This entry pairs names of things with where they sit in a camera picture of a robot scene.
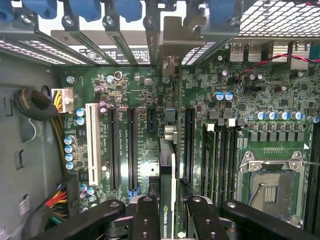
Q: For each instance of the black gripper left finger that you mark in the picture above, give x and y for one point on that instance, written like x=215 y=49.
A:
x=100 y=220

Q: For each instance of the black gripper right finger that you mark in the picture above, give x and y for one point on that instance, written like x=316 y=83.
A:
x=212 y=222

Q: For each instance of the black RAM slot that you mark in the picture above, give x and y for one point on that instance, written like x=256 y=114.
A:
x=221 y=162
x=232 y=162

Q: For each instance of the CPU socket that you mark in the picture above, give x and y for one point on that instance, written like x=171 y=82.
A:
x=272 y=190

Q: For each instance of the long black expansion slot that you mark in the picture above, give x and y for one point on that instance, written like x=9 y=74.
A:
x=132 y=150
x=114 y=150
x=189 y=145

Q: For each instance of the white PCI expansion slot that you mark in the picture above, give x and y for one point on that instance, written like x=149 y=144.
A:
x=93 y=145

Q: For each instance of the open black PC case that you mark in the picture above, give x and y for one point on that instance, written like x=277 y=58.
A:
x=25 y=140

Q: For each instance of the short black expansion slot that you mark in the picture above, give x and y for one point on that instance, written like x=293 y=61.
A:
x=151 y=121

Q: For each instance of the white power connector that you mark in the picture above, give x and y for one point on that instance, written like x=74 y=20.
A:
x=63 y=100

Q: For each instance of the green motherboard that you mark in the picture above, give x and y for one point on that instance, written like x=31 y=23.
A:
x=150 y=95

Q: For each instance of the blue slot clip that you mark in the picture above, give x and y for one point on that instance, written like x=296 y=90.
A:
x=128 y=10
x=85 y=8
x=40 y=7

